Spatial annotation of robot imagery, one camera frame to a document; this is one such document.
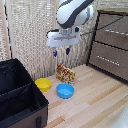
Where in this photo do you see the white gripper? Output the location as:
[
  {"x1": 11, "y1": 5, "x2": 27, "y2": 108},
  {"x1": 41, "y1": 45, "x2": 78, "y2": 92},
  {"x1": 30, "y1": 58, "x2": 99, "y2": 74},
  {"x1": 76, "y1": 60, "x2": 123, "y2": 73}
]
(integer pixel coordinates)
[{"x1": 45, "y1": 27, "x2": 81, "y2": 58}]

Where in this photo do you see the dark brown drawer cabinet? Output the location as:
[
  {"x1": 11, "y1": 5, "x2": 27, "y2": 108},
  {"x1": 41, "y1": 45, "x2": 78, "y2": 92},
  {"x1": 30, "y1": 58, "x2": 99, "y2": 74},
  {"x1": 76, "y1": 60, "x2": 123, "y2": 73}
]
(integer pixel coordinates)
[{"x1": 86, "y1": 9, "x2": 128, "y2": 83}]

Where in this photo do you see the colourful snack bag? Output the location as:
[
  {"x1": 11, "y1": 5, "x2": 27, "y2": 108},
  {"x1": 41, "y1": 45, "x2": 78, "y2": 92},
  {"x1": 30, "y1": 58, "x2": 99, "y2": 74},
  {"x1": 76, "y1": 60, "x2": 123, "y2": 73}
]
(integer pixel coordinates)
[{"x1": 55, "y1": 62, "x2": 77, "y2": 85}]

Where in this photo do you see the beige bamboo folding screen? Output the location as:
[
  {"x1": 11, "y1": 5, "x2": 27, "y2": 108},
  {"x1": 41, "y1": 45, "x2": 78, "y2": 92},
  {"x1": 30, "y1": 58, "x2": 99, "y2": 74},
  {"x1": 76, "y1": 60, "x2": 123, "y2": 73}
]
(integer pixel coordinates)
[{"x1": 0, "y1": 0, "x2": 101, "y2": 82}]

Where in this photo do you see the yellow bowl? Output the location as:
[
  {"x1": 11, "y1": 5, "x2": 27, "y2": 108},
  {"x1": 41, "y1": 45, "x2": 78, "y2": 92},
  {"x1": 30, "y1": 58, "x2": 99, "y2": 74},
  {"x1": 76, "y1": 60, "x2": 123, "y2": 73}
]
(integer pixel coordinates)
[{"x1": 34, "y1": 77, "x2": 53, "y2": 93}]

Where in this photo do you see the blue bowl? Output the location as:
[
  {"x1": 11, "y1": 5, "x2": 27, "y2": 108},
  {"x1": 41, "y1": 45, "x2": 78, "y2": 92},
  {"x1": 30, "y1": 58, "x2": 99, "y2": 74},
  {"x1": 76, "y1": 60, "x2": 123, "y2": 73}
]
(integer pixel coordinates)
[{"x1": 55, "y1": 82, "x2": 76, "y2": 100}]

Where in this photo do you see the black fabric storage box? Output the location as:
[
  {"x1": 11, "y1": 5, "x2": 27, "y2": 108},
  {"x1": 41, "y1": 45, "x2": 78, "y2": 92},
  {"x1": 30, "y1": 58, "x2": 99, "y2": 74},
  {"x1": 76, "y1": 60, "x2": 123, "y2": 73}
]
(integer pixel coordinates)
[{"x1": 0, "y1": 58, "x2": 50, "y2": 128}]

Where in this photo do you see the short silver drawer handle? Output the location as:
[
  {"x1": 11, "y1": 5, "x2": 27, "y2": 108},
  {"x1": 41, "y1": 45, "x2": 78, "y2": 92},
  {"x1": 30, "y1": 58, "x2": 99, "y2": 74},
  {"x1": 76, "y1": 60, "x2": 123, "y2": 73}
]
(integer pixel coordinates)
[{"x1": 96, "y1": 54, "x2": 120, "y2": 67}]

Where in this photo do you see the black cable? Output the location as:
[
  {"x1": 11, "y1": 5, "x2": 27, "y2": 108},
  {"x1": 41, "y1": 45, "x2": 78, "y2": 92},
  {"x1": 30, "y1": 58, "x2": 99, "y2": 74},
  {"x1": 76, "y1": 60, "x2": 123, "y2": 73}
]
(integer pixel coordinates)
[{"x1": 79, "y1": 13, "x2": 128, "y2": 37}]

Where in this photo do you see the brown drawer with long handle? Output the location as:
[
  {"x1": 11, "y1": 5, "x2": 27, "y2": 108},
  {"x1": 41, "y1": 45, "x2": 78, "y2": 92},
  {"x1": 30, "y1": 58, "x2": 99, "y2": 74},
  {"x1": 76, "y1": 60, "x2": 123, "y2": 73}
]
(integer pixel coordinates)
[{"x1": 94, "y1": 12, "x2": 128, "y2": 52}]

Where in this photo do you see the long silver drawer handle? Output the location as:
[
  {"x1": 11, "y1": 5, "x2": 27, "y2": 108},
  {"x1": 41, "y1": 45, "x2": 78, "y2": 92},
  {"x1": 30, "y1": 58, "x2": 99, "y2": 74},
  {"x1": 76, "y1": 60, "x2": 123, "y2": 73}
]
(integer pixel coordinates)
[{"x1": 104, "y1": 28, "x2": 128, "y2": 37}]

